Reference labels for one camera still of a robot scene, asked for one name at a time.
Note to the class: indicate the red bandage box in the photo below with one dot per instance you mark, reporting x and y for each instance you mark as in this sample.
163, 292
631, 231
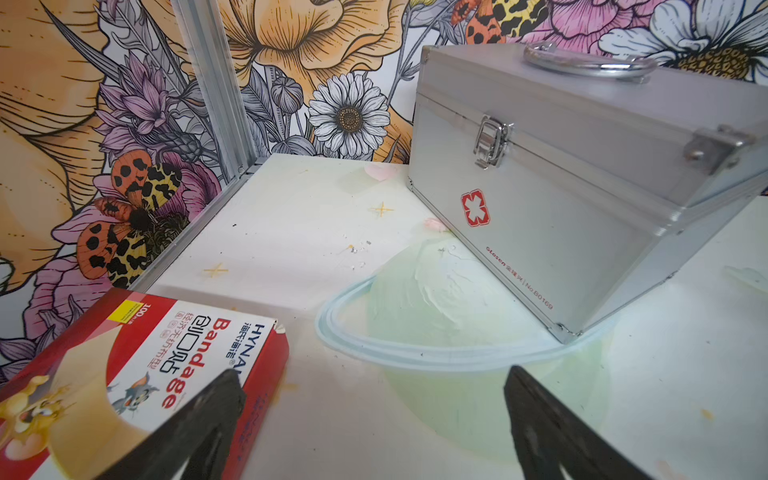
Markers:
82, 395

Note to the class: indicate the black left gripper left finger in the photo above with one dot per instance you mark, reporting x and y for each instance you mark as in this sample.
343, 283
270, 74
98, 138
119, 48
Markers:
194, 443

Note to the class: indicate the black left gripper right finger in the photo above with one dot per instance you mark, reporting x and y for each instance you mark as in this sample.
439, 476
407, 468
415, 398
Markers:
551, 442

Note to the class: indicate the aluminium frame post left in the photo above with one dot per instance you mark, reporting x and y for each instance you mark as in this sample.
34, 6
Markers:
204, 36

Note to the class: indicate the silver aluminium first aid case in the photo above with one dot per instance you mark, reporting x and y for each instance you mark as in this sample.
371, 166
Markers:
582, 182

